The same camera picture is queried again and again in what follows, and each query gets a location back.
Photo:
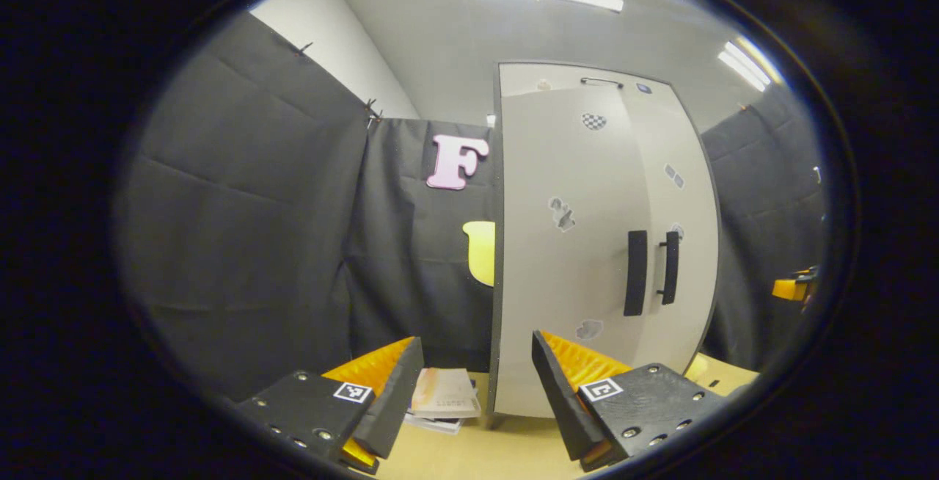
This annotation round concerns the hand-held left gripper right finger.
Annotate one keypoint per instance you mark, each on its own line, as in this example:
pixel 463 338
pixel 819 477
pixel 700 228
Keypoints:
pixel 568 406

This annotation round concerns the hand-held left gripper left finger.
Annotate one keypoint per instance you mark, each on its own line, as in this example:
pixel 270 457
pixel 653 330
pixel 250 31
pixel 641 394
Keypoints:
pixel 389 406

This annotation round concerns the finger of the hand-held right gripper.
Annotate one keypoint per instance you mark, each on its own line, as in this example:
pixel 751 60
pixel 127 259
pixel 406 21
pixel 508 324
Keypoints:
pixel 788 289

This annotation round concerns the white cabinet door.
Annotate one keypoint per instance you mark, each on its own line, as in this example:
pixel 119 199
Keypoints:
pixel 557 274
pixel 693 260

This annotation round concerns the white cabinet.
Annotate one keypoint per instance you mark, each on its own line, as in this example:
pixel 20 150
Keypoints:
pixel 497 333

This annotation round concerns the white cabinet drawer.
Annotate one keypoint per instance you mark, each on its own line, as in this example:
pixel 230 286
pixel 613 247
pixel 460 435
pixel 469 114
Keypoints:
pixel 557 76

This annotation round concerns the blue cover book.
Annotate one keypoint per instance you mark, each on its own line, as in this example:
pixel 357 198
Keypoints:
pixel 433 423

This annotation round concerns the beige cover book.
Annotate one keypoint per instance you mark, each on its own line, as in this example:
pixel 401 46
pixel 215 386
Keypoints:
pixel 445 392

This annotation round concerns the black backdrop cloth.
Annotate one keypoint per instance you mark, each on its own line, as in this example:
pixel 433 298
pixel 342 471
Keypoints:
pixel 242 230
pixel 763 194

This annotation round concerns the black cloth clip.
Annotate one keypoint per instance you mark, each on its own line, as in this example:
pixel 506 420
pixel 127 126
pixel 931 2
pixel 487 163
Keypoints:
pixel 304 48
pixel 373 111

